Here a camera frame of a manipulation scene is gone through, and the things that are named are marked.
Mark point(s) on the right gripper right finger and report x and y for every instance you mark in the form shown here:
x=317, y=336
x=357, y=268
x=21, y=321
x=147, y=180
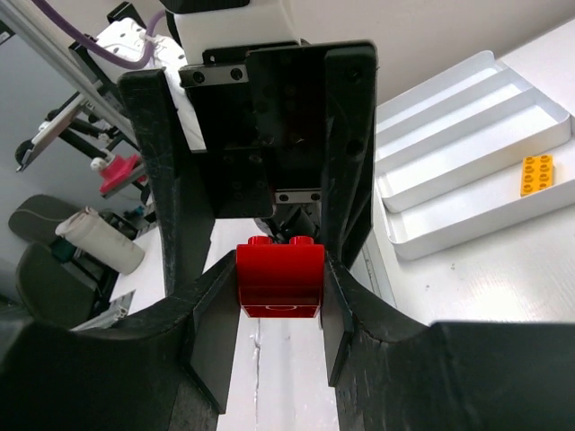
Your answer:
x=390, y=372

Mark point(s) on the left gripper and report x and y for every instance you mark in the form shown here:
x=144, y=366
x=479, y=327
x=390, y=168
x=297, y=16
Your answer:
x=263, y=117

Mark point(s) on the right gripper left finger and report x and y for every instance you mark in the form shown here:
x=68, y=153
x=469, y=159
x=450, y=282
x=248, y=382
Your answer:
x=167, y=367

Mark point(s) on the red curved brick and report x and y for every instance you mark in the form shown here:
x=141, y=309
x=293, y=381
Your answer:
x=280, y=281

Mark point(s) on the yellow brick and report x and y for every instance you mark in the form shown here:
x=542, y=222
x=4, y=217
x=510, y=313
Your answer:
x=537, y=174

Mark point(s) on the dark chair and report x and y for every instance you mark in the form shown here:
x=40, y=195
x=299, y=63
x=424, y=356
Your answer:
x=57, y=282

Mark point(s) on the red clamp stand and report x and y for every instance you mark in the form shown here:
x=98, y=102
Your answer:
x=118, y=172

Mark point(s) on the white paper roll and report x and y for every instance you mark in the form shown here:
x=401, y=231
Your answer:
x=88, y=231

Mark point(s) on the white divided tray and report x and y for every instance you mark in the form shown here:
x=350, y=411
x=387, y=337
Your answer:
x=449, y=156

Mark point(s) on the aluminium frame rail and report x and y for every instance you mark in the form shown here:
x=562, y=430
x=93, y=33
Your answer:
x=52, y=45

